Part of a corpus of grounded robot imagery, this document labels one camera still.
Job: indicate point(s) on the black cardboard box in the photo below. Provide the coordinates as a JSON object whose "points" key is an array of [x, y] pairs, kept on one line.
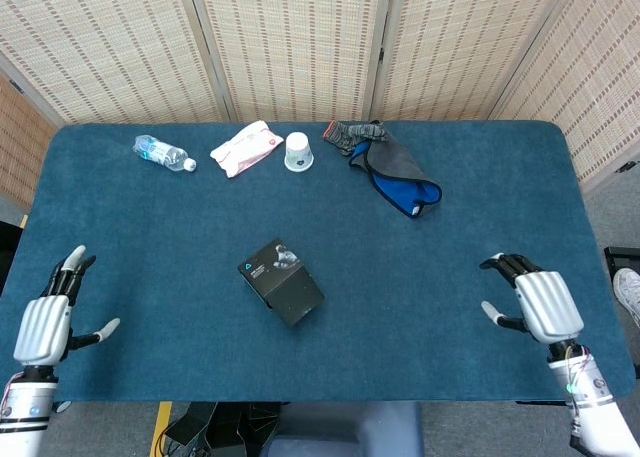
{"points": [[282, 282]]}

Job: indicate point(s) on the brown woven screen panel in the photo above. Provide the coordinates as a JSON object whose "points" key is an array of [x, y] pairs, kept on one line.
{"points": [[22, 142]]}

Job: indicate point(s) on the white pink tissue pack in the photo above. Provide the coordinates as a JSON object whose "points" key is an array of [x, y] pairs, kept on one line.
{"points": [[245, 149]]}

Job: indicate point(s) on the clear plastic water bottle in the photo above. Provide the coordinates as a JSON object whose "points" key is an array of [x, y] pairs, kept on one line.
{"points": [[160, 151]]}

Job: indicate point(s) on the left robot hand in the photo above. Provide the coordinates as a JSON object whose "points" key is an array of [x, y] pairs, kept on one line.
{"points": [[42, 327]]}

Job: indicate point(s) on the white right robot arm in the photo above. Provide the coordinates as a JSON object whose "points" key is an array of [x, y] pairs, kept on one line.
{"points": [[590, 407]]}

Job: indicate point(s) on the black stand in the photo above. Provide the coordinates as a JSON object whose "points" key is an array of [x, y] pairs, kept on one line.
{"points": [[622, 259]]}

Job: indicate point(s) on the white floral paper cup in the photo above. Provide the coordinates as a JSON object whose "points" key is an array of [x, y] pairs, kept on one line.
{"points": [[298, 152]]}

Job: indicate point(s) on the black cardboard sheets pile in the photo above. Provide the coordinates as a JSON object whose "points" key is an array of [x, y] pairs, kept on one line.
{"points": [[220, 427]]}

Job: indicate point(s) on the beige woven folding screen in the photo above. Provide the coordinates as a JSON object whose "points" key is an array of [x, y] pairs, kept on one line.
{"points": [[300, 42]]}

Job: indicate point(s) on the grey striped work glove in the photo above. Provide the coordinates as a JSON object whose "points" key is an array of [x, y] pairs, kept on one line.
{"points": [[350, 133]]}

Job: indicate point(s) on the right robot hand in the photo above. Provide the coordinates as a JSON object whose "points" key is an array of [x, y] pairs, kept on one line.
{"points": [[545, 304]]}

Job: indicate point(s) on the blue grey seat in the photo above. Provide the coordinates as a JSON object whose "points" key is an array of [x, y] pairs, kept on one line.
{"points": [[320, 437]]}

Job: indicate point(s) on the blue grey cloth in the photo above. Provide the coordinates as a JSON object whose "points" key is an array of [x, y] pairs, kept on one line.
{"points": [[395, 172]]}

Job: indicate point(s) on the white sneaker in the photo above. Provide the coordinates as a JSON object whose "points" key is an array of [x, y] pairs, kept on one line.
{"points": [[629, 292]]}

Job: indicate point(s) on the blue felt-covered table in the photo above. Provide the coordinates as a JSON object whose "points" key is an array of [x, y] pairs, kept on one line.
{"points": [[450, 302]]}

